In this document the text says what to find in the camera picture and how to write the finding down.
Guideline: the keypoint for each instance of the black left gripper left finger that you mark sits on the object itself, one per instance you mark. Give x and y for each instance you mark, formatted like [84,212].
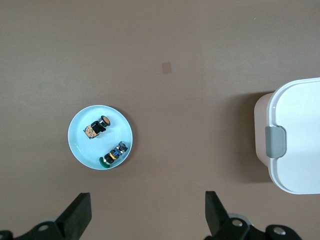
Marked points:
[72,217]

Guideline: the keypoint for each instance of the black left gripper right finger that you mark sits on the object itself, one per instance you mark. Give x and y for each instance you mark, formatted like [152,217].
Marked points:
[220,222]

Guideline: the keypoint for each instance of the orange push button switch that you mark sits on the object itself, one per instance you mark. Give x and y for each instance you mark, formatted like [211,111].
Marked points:
[96,127]

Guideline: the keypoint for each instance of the white lunch box grey clasps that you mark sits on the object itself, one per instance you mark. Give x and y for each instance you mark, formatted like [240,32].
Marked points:
[300,120]

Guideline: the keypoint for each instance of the light blue round plate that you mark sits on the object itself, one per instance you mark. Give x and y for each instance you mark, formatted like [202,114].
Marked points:
[82,150]

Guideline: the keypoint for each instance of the square brown tape patch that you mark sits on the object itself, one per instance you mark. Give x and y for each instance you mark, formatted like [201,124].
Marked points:
[166,68]

